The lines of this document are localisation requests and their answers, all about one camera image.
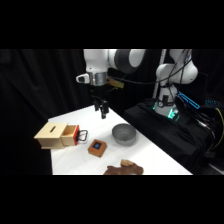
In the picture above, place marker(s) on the black curtain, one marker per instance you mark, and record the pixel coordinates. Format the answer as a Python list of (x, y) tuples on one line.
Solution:
[(36, 86)]

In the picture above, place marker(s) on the yellow connector board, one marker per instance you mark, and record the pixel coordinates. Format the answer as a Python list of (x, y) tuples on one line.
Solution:
[(116, 83)]

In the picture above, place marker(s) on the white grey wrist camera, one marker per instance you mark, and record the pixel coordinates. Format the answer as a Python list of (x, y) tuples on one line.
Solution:
[(82, 78)]

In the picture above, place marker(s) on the black robot stand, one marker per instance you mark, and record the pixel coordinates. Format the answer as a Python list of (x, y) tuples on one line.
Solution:
[(156, 128)]

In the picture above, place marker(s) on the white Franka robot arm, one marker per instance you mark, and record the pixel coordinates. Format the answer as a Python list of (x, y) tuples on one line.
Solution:
[(100, 61)]

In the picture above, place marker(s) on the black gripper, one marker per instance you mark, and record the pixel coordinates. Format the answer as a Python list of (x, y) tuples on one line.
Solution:
[(98, 90)]

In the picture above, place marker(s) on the brown block with blue square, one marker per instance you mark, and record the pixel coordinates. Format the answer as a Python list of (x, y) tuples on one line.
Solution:
[(97, 148)]

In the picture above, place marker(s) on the light wooden box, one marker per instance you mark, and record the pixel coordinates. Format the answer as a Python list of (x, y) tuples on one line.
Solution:
[(50, 135)]

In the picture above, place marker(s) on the brown plush deer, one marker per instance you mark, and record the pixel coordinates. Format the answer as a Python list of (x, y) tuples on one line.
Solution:
[(125, 168)]

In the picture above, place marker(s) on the grey bowl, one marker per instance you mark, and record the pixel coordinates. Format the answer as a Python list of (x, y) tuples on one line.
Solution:
[(124, 134)]

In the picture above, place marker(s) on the blue-lit control box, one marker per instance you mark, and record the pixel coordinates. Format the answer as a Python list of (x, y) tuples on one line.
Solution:
[(188, 100)]

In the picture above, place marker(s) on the green status light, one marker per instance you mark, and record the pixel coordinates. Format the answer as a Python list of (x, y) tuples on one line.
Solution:
[(171, 114)]

